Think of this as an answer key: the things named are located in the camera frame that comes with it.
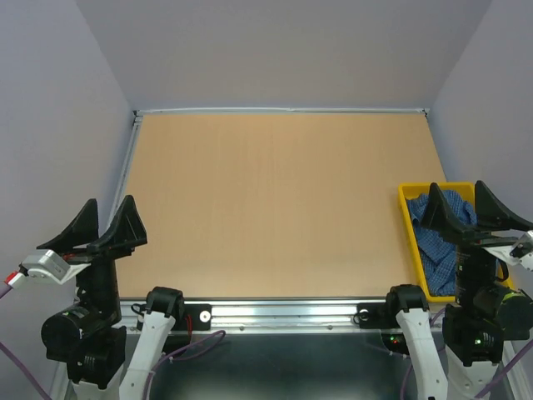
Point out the aluminium front rail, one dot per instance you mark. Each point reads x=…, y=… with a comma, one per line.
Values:
x=292, y=315

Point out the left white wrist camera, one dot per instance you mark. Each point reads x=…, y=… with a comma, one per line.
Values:
x=44, y=266

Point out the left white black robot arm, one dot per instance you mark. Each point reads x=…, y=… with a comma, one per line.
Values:
x=86, y=336

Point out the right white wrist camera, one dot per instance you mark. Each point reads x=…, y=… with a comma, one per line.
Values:
x=517, y=254

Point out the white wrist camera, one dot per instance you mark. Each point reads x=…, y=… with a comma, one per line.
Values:
x=517, y=254
x=44, y=266

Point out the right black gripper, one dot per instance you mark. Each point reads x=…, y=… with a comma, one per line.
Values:
x=438, y=215

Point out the yellow plastic tray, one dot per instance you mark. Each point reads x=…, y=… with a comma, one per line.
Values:
x=413, y=190

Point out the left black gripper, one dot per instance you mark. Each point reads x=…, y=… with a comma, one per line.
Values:
x=122, y=235

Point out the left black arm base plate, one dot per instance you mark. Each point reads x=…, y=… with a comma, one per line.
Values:
x=197, y=317

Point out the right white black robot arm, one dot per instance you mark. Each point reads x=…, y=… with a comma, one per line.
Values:
x=486, y=313

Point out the blue plaid long sleeve shirt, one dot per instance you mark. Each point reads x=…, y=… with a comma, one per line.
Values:
x=438, y=257

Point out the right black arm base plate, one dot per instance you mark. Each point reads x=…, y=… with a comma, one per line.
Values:
x=374, y=315

